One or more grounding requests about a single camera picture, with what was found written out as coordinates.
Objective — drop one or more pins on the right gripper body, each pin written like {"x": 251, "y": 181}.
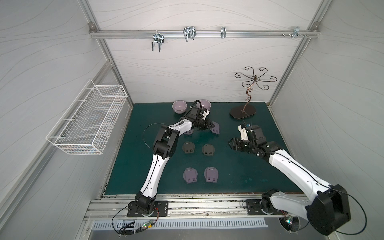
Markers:
{"x": 242, "y": 144}

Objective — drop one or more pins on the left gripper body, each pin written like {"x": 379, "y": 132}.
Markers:
{"x": 205, "y": 124}

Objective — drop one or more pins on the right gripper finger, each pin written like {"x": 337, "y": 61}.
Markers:
{"x": 233, "y": 140}
{"x": 234, "y": 146}

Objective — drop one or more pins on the purple phone stand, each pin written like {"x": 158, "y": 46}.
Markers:
{"x": 216, "y": 129}
{"x": 190, "y": 175}
{"x": 190, "y": 132}
{"x": 211, "y": 175}

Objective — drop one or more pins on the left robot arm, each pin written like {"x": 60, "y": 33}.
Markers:
{"x": 163, "y": 149}

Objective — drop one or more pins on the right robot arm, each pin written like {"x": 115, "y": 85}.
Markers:
{"x": 325, "y": 207}

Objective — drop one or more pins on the brown metal jewelry stand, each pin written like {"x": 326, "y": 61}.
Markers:
{"x": 251, "y": 82}

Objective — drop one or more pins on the right pink bowl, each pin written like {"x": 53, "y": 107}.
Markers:
{"x": 205, "y": 104}

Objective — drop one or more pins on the pink bowl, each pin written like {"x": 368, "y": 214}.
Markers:
{"x": 205, "y": 104}
{"x": 179, "y": 107}

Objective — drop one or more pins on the left pink bowl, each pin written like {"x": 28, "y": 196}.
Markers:
{"x": 179, "y": 107}

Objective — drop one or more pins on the green table mat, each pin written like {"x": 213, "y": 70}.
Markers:
{"x": 239, "y": 172}

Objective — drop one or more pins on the metal double hook middle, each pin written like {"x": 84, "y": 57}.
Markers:
{"x": 189, "y": 33}

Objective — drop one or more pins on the metal double hook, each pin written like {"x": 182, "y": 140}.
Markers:
{"x": 189, "y": 33}
{"x": 158, "y": 40}

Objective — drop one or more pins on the small metal hook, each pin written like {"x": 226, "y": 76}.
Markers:
{"x": 223, "y": 32}

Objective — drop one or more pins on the metal double hook left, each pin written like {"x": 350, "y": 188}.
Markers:
{"x": 158, "y": 40}

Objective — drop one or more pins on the white vent strip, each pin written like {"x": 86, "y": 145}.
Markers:
{"x": 176, "y": 224}

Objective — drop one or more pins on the metal hook right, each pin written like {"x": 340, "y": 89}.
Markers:
{"x": 296, "y": 34}

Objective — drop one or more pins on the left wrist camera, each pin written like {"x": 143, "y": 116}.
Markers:
{"x": 206, "y": 113}

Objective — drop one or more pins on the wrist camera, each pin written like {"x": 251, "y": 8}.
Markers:
{"x": 206, "y": 113}
{"x": 244, "y": 132}

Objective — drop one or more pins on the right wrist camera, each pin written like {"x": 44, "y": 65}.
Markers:
{"x": 244, "y": 132}

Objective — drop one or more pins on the white wire basket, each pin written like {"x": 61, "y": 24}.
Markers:
{"x": 85, "y": 127}

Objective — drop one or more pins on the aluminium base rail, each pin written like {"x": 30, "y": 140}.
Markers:
{"x": 180, "y": 206}

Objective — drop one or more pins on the aluminium top rail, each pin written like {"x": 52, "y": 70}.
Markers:
{"x": 201, "y": 34}

